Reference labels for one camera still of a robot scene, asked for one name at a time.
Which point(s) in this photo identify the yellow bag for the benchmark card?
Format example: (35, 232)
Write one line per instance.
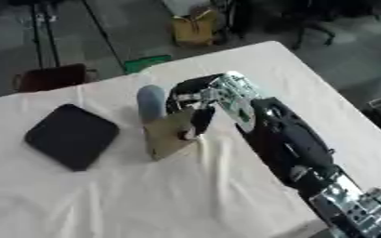
(194, 29)

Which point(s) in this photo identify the black flat square box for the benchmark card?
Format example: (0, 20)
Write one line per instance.
(72, 136)

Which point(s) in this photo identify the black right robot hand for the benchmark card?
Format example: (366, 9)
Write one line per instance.
(202, 119)

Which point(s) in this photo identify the dark red chair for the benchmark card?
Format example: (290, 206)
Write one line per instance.
(53, 77)

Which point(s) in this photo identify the black office chair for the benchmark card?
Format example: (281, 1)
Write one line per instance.
(313, 24)

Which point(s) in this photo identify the tan cardboard box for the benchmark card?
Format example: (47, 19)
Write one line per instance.
(166, 139)

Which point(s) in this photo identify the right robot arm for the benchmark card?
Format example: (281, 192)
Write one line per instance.
(286, 139)

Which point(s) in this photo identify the black tripod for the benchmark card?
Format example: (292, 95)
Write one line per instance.
(43, 31)

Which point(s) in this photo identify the blue-grey cylinder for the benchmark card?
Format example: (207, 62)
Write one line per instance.
(151, 102)

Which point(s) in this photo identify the green flat object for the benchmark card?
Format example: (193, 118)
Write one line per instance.
(147, 62)

